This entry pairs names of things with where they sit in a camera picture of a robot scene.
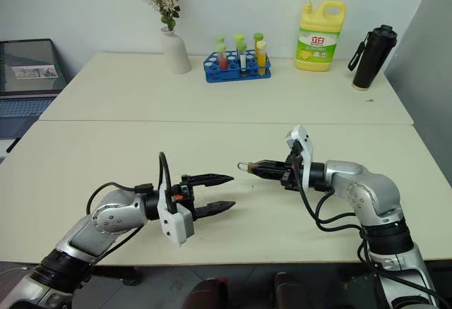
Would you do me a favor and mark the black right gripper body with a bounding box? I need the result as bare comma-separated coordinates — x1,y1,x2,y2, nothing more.
280,151,306,193

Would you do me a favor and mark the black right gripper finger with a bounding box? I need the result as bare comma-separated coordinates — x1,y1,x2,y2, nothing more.
252,159,289,170
251,168,287,181

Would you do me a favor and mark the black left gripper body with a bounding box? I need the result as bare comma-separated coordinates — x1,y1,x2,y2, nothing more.
171,174,198,222

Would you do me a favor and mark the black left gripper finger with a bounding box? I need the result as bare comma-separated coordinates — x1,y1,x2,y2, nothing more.
186,173,235,188
193,201,237,220

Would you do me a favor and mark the dark rounded shape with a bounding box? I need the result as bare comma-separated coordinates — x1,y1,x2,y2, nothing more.
273,271,312,309
184,277,231,309

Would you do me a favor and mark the blue test tube rack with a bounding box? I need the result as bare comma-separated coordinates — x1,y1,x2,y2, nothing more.
203,50,274,84

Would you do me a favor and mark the yellow-capped tube orange liquid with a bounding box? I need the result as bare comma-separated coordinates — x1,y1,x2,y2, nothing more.
255,40,268,77

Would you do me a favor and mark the green-capped tube white label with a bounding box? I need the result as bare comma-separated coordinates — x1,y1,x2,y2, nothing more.
236,42,249,78

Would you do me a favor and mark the green-capped tube red liquid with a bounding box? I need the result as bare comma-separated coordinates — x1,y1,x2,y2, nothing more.
215,42,229,71

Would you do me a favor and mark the yellow dish soap pump bottle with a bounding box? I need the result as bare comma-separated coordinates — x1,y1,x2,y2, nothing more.
294,0,347,72

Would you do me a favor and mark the white ceramic vase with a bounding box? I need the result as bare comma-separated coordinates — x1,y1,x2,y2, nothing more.
160,26,193,75

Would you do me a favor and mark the open laptop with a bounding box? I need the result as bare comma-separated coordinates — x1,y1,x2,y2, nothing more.
0,37,70,141

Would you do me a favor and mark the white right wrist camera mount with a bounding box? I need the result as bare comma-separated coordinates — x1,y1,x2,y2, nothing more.
285,124,315,190

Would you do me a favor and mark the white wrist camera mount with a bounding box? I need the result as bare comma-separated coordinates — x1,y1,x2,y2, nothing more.
285,124,315,190
157,181,196,248

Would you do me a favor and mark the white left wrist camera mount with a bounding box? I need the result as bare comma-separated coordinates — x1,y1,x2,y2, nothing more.
157,181,196,248

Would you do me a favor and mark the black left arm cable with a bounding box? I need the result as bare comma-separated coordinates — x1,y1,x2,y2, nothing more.
85,151,176,253

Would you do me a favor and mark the black tumbler with strap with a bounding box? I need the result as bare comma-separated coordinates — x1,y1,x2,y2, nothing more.
347,23,399,93

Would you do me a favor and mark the thin white cable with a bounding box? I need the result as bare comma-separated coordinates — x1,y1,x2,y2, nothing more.
0,267,29,278

